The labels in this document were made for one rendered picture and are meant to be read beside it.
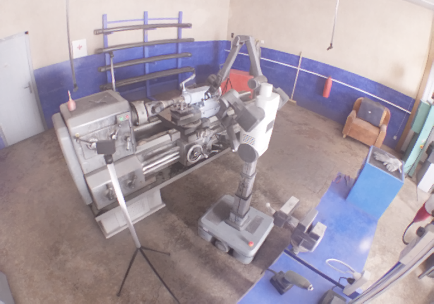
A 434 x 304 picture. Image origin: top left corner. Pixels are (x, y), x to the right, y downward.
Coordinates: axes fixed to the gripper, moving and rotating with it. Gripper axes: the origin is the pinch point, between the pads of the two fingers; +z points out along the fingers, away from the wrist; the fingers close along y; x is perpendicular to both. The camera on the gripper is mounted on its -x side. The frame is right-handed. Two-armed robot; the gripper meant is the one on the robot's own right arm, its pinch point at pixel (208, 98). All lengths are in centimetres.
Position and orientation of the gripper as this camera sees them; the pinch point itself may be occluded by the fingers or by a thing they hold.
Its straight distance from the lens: 194.7
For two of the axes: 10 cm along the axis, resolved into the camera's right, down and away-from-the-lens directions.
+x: 6.7, 7.3, -1.4
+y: -5.9, 4.0, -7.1
